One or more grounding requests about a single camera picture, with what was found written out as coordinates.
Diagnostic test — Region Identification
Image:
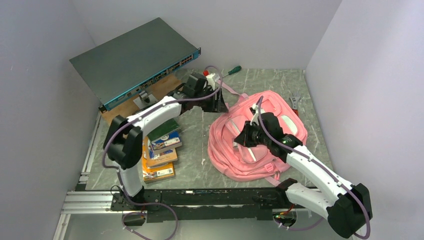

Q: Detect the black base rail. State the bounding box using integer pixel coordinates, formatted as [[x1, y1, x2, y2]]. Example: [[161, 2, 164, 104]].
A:
[[111, 187, 293, 223]]

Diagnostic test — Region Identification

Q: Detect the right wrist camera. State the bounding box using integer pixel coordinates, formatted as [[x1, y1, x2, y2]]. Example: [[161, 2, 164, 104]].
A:
[[249, 103, 263, 126]]

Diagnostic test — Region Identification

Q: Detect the orange bottom book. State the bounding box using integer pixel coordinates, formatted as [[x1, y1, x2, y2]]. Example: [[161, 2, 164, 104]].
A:
[[142, 163, 175, 184]]

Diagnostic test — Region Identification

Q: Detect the orange cover book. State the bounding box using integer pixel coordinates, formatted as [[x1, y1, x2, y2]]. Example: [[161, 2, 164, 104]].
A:
[[141, 137, 178, 169]]

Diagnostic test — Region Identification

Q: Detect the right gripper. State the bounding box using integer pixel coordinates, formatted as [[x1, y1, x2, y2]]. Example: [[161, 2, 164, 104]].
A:
[[235, 120, 271, 148]]

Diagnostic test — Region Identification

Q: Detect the grey network switch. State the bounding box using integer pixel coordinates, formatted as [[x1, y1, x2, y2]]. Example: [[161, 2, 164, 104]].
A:
[[69, 17, 201, 113]]

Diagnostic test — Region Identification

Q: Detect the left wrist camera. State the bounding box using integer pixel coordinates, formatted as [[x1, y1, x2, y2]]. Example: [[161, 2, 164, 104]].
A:
[[203, 70, 221, 90]]

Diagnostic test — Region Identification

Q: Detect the green handled screwdriver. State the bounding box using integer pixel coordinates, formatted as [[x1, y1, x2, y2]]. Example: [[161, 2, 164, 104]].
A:
[[221, 65, 242, 79]]

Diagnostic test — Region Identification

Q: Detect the wooden board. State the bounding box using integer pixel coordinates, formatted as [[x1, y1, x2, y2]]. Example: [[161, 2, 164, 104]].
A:
[[99, 74, 182, 125]]

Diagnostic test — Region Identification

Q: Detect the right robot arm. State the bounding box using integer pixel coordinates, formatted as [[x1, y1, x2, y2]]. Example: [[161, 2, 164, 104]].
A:
[[234, 112, 373, 240]]

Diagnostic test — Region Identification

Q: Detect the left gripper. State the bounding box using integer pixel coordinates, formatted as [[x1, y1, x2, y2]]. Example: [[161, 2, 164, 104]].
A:
[[194, 87, 229, 114]]

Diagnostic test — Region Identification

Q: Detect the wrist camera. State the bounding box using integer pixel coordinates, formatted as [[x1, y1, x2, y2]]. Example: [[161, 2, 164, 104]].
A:
[[249, 103, 263, 126], [203, 70, 221, 90]]

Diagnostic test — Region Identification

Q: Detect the blue cover book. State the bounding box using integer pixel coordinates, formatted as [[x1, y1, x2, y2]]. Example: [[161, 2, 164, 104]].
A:
[[150, 131, 183, 154]]

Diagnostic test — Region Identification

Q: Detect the dark green book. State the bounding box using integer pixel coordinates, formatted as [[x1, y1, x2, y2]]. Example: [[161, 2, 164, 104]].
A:
[[147, 118, 181, 142]]

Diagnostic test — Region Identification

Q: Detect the pink backpack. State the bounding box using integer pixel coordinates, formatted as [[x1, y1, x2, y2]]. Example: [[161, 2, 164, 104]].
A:
[[207, 90, 308, 186]]

